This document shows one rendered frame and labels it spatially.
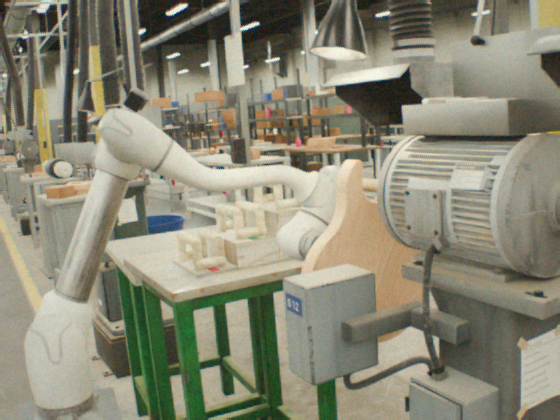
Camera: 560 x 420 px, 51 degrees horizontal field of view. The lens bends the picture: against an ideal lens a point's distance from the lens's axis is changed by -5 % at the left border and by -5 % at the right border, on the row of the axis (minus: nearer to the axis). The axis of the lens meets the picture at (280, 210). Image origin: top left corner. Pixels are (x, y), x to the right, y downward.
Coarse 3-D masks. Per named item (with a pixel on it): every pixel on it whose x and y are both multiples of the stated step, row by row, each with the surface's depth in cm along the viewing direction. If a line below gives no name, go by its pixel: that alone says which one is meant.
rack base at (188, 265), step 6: (192, 258) 224; (204, 258) 222; (180, 264) 216; (186, 264) 215; (192, 264) 215; (228, 264) 211; (192, 270) 206; (204, 270) 205; (222, 270) 205; (228, 270) 206; (234, 270) 207; (198, 276) 201
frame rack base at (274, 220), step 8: (264, 208) 224; (272, 208) 222; (248, 216) 234; (272, 216) 215; (280, 216) 212; (288, 216) 214; (248, 224) 235; (272, 224) 216; (280, 224) 213; (272, 232) 217; (280, 256) 214; (288, 256) 215
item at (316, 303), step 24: (288, 288) 119; (312, 288) 114; (336, 288) 116; (360, 288) 119; (288, 312) 121; (312, 312) 114; (336, 312) 117; (360, 312) 120; (288, 336) 122; (312, 336) 115; (336, 336) 117; (312, 360) 115; (336, 360) 118; (360, 360) 121; (408, 360) 116; (312, 384) 116; (360, 384) 124
